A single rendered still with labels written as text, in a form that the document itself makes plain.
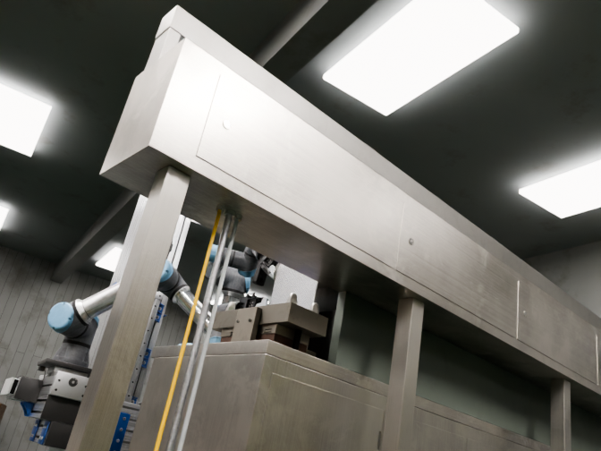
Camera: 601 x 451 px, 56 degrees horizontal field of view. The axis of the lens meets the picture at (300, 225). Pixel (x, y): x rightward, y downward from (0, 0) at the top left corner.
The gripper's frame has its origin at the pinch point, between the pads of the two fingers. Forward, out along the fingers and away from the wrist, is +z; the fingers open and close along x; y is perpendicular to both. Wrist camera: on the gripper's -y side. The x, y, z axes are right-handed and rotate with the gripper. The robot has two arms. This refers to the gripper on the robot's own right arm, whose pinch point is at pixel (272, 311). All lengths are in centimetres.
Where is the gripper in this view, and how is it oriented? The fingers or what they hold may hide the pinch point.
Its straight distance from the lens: 207.5
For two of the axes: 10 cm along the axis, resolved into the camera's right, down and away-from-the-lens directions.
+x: 7.2, 4.0, 5.7
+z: 6.7, -1.9, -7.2
